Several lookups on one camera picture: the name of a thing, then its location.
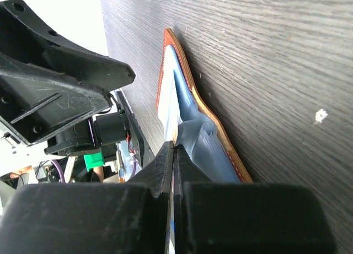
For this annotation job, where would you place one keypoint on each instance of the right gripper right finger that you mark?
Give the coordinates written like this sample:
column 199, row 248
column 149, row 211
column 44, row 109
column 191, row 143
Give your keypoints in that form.
column 214, row 217

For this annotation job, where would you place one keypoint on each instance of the brown leather card holder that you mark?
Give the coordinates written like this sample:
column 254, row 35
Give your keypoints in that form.
column 201, row 133

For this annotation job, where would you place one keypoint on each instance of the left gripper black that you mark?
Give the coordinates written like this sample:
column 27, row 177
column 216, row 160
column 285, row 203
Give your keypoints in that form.
column 51, row 87

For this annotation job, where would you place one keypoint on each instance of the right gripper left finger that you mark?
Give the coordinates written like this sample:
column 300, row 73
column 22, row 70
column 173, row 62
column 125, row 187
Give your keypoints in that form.
column 93, row 217

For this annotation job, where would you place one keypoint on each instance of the blue white credit card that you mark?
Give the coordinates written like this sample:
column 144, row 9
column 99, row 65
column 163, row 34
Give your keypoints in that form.
column 170, row 94

